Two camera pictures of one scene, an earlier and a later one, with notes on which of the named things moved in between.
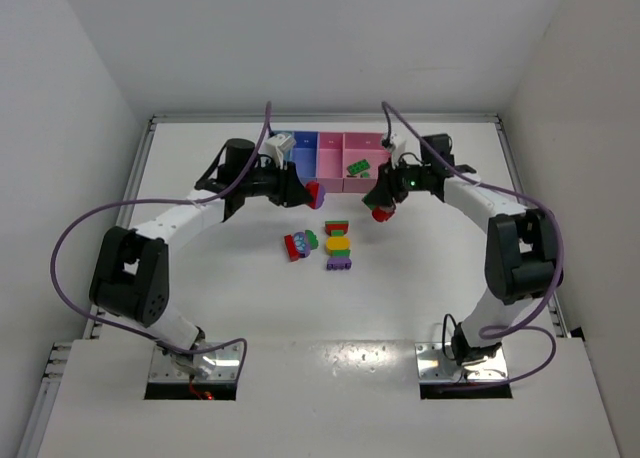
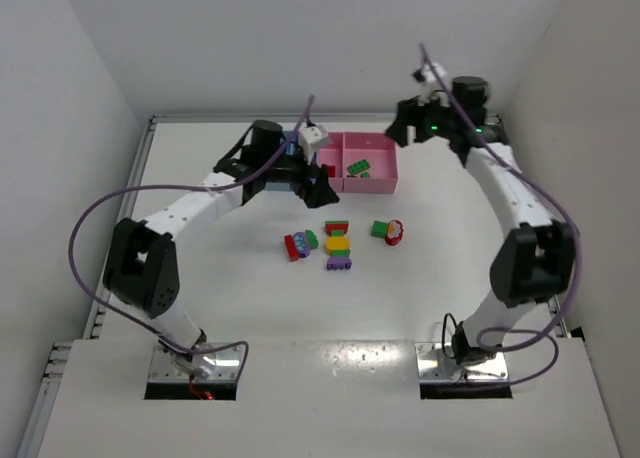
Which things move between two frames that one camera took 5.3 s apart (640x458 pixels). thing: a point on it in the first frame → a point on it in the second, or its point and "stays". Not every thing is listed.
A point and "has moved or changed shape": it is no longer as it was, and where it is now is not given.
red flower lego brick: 383,213 → 395,232
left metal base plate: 220,365 stays
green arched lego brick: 312,239 stays
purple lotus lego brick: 301,244 stays
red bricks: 312,187 has moved or changed shape
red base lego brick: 291,248 stays
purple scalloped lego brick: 338,263 stays
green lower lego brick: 340,254 stays
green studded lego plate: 358,166 stays
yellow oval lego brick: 337,243 stays
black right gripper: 388,187 → 410,116
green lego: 366,201 → 379,229
